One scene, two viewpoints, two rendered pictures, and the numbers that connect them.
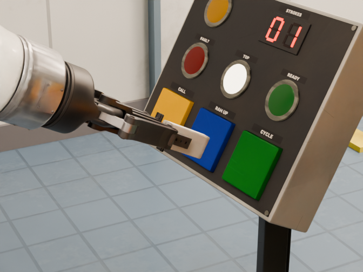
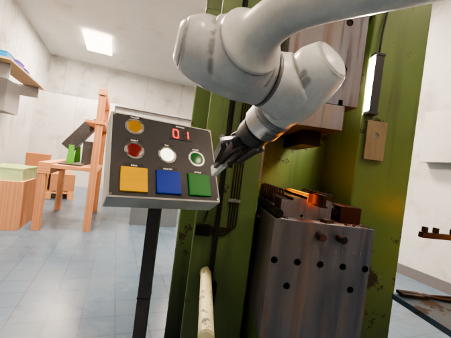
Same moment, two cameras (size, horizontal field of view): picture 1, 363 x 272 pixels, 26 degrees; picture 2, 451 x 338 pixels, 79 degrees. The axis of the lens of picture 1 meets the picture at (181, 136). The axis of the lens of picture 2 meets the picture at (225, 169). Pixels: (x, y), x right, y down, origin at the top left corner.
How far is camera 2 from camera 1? 1.17 m
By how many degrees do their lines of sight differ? 85
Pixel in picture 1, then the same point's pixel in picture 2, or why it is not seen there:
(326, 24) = (196, 131)
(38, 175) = not seen: outside the picture
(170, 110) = (135, 175)
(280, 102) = (197, 159)
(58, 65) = not seen: hidden behind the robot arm
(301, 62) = (195, 144)
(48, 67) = not seen: hidden behind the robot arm
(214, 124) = (171, 174)
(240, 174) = (198, 190)
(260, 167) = (206, 184)
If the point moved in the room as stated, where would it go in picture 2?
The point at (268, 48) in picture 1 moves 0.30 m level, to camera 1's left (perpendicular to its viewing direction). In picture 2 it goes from (176, 141) to (139, 127)
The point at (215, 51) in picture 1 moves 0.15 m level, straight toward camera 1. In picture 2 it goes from (145, 144) to (193, 150)
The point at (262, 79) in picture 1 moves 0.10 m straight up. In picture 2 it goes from (181, 152) to (185, 122)
